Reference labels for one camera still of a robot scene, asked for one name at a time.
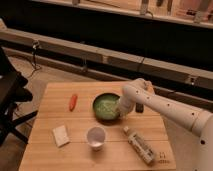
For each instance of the white paper cup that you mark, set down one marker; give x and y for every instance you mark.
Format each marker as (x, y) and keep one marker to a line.
(96, 138)

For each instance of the green ceramic bowl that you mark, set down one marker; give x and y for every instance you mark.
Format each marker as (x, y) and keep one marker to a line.
(104, 106)

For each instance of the black chair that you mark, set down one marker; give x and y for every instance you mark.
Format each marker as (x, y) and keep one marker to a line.
(12, 90)

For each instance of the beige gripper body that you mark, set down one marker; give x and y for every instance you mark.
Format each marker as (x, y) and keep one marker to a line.
(122, 108)

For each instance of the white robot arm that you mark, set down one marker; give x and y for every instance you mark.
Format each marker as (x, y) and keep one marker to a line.
(196, 120)

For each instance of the wooden table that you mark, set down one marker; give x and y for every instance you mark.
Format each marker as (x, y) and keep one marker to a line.
(42, 153)

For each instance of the orange carrot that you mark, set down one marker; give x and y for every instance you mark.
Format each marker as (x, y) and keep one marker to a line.
(73, 101)

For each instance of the black rectangular remote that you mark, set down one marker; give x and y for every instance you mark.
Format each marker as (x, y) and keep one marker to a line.
(139, 108)

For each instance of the white plastic bottle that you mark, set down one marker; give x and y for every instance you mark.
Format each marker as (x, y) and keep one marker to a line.
(142, 148)

